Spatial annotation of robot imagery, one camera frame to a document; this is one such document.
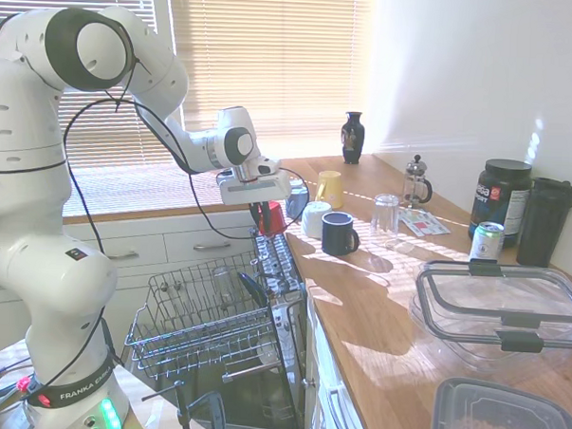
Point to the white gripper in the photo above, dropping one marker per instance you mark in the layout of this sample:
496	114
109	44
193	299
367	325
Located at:
254	189

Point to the red plastic mug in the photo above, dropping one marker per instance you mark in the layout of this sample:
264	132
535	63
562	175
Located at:
276	221

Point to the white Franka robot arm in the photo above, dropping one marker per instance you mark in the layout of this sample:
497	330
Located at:
26	189

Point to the light blue mug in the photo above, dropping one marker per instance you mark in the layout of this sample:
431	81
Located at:
297	203

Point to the white mug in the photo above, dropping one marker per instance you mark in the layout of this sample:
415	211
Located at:
314	220

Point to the yellow mug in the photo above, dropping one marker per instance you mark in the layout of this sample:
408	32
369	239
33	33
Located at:
331	188

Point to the navy enamel mug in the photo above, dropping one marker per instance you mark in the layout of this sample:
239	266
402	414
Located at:
337	238

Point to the dishwasher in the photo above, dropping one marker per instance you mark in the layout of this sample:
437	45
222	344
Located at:
286	328

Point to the dark blue plate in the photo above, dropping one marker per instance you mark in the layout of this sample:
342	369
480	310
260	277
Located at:
254	289

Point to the clear drinking glass in rack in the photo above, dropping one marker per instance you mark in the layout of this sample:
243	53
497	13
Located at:
223	285

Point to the dark blue painted vase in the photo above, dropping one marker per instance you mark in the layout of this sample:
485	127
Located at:
353	139

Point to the upturned clear tumbler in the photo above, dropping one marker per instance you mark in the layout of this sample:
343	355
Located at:
385	216

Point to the tan window blind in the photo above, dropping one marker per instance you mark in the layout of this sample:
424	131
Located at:
274	57

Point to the glass French press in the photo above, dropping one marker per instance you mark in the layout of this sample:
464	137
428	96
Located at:
415	187

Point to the printed paper card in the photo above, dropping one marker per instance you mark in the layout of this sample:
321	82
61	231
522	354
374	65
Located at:
425	225

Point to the blue grey table clamp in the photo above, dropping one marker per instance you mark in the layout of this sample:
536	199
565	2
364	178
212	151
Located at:
211	413

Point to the black metal stand rod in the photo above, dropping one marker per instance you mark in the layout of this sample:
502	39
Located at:
185	409

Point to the white drink can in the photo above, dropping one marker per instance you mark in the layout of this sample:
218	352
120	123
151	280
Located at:
486	244

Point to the black protein powder tub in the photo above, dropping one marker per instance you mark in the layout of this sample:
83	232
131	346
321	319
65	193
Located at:
498	200

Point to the black shaker bottle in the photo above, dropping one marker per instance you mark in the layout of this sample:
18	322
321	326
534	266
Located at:
547	221

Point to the grey lid food container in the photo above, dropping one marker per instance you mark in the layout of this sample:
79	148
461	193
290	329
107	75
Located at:
505	419

